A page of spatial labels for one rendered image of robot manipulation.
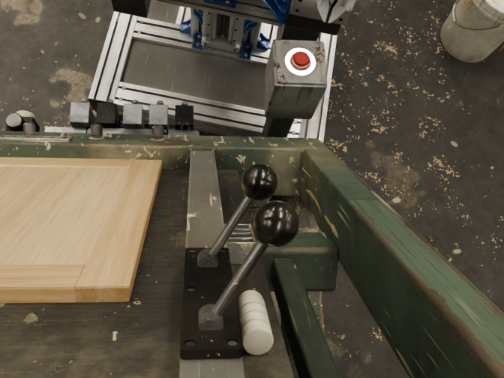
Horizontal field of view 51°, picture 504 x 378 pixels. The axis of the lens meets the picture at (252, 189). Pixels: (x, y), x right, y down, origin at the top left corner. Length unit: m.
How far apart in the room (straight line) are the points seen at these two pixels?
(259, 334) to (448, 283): 0.21
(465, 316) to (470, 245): 1.73
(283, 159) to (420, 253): 0.55
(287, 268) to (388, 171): 1.44
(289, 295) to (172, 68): 1.40
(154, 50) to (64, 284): 1.53
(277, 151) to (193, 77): 0.92
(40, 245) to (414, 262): 0.46
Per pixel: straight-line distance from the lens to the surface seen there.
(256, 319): 0.51
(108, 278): 0.61
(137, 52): 2.05
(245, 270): 0.44
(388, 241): 0.67
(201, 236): 0.66
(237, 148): 1.12
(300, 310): 0.70
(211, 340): 0.44
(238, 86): 1.98
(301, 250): 0.84
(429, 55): 2.53
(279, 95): 1.21
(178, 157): 1.12
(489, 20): 2.35
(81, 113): 1.33
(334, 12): 0.74
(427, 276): 0.59
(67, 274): 0.63
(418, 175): 2.25
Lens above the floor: 1.94
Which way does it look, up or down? 71 degrees down
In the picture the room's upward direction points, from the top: 19 degrees clockwise
